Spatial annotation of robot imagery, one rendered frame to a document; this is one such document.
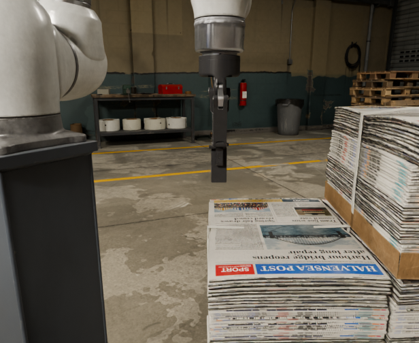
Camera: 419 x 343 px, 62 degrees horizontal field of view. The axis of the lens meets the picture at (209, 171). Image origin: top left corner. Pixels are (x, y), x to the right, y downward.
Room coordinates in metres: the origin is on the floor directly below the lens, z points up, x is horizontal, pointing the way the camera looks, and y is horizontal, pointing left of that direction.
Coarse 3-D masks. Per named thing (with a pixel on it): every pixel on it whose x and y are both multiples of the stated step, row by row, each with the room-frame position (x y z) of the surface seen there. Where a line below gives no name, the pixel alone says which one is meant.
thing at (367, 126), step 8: (360, 112) 0.67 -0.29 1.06; (368, 120) 0.64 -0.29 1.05; (368, 128) 0.63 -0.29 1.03; (368, 136) 0.63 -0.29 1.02; (368, 144) 0.63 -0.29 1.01; (360, 152) 0.65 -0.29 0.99; (360, 160) 0.65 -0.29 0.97; (352, 168) 0.67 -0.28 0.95; (360, 168) 0.64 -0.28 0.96; (352, 176) 0.66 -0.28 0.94; (360, 176) 0.63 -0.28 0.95; (352, 184) 0.66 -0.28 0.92; (360, 184) 0.63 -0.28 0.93; (360, 192) 0.62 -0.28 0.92; (360, 200) 0.61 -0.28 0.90; (360, 208) 0.62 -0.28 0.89
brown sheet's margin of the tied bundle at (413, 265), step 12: (360, 216) 0.61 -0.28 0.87; (360, 228) 0.60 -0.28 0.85; (372, 228) 0.55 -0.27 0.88; (372, 240) 0.54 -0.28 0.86; (384, 240) 0.50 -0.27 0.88; (384, 252) 0.50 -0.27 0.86; (396, 252) 0.47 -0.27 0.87; (408, 252) 0.45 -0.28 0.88; (384, 264) 0.50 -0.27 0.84; (396, 264) 0.46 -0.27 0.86; (408, 264) 0.45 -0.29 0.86; (396, 276) 0.46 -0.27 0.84; (408, 276) 0.46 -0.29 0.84
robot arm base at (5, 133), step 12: (0, 120) 0.60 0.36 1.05; (12, 120) 0.60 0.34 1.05; (24, 120) 0.61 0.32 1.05; (36, 120) 0.63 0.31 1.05; (48, 120) 0.65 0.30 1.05; (60, 120) 0.68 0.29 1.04; (0, 132) 0.60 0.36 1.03; (12, 132) 0.60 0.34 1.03; (24, 132) 0.61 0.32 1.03; (36, 132) 0.62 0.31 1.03; (48, 132) 0.64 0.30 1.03; (60, 132) 0.67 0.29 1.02; (72, 132) 0.69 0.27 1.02; (0, 144) 0.57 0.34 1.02; (12, 144) 0.58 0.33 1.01; (24, 144) 0.60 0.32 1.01; (36, 144) 0.61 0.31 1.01; (48, 144) 0.63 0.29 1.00; (60, 144) 0.65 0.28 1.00
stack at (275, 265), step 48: (240, 240) 0.60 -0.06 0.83; (288, 240) 0.60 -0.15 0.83; (336, 240) 0.60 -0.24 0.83; (240, 288) 0.48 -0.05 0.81; (288, 288) 0.48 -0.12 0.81; (336, 288) 0.48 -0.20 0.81; (384, 288) 0.48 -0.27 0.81; (240, 336) 0.48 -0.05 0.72; (288, 336) 0.48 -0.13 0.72; (336, 336) 0.48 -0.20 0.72; (384, 336) 0.50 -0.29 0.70
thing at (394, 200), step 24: (384, 120) 0.57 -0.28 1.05; (408, 120) 0.49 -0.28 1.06; (384, 144) 0.56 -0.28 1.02; (408, 144) 0.49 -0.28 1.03; (384, 168) 0.54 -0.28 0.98; (408, 168) 0.47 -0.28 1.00; (384, 192) 0.52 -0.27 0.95; (408, 192) 0.47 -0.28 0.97; (384, 216) 0.51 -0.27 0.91; (408, 216) 0.46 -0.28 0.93; (408, 240) 0.46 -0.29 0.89
